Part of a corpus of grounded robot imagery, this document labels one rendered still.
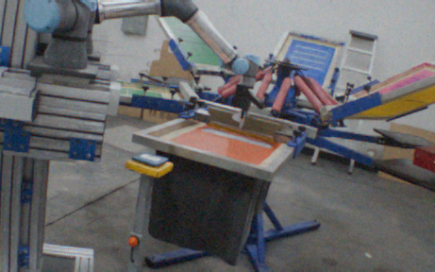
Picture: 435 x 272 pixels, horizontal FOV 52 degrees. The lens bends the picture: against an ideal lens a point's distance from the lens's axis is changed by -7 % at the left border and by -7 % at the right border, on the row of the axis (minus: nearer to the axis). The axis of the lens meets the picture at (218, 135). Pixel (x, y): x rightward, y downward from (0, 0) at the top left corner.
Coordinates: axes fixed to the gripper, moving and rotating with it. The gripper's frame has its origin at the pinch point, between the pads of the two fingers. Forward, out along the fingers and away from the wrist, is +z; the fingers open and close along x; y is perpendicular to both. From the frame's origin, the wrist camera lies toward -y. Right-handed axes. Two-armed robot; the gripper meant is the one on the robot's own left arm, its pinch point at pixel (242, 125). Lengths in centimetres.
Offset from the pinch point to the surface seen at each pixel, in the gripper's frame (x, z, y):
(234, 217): 51, 27, -17
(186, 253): -33, 96, 27
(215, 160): 61, 3, -7
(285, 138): 2.7, 0.3, -22.6
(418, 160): -8, -4, -88
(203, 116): 2.8, 0.0, 20.4
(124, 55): -412, 23, 302
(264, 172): 61, 3, -26
